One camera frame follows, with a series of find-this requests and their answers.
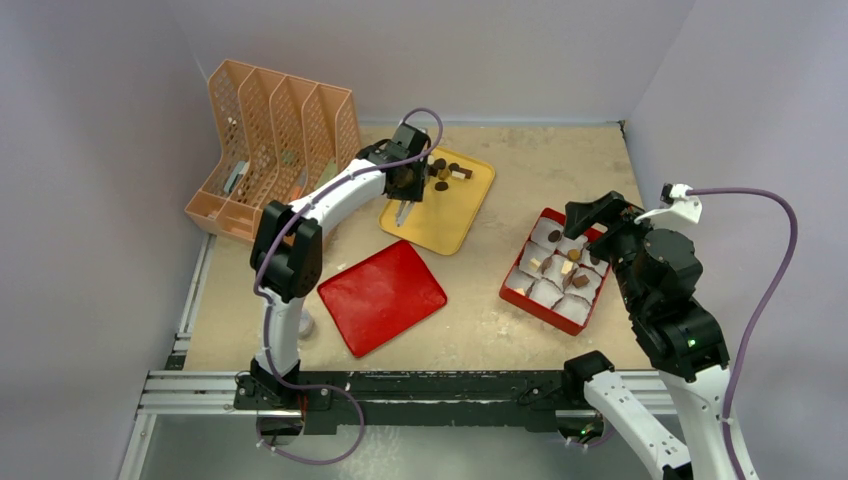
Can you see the yellow plastic tray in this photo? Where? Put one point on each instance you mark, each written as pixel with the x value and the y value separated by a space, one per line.
pixel 450 203

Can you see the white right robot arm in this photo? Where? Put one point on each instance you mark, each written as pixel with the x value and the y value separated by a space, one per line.
pixel 657 271

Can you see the red chocolate box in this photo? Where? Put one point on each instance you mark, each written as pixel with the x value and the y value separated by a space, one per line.
pixel 558 283

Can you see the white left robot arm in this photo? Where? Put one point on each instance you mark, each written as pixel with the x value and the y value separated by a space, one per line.
pixel 287 251

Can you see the small clear plastic cup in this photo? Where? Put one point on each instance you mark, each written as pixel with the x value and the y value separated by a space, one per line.
pixel 306 325

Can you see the red box lid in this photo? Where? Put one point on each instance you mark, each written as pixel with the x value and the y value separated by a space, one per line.
pixel 381 297

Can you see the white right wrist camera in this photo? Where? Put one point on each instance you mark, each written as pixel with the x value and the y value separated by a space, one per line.
pixel 679 210

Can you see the metal serving tongs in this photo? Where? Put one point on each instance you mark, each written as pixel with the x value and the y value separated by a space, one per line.
pixel 404 209

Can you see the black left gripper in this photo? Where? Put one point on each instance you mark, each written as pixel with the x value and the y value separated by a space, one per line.
pixel 413 193

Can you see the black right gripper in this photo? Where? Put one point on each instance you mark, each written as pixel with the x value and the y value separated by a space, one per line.
pixel 602 224

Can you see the orange plastic file organizer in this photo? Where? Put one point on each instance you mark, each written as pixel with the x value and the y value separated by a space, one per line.
pixel 281 137

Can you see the black aluminium base frame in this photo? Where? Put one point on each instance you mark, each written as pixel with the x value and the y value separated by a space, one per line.
pixel 531 399

